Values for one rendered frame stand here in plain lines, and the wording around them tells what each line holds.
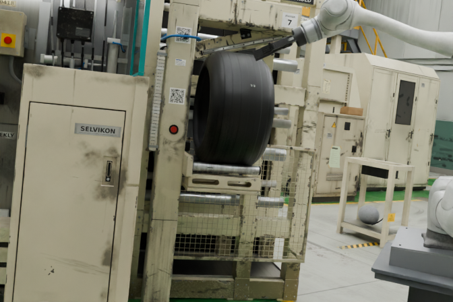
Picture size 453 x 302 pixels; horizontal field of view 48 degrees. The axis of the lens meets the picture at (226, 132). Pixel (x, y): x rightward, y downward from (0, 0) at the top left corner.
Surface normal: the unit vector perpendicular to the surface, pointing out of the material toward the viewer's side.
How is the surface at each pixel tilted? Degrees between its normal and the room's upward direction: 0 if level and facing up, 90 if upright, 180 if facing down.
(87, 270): 90
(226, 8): 90
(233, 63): 42
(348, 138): 90
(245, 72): 51
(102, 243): 90
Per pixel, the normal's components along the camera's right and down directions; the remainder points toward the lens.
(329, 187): 0.58, 0.11
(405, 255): -0.40, 0.00
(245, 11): 0.24, 0.07
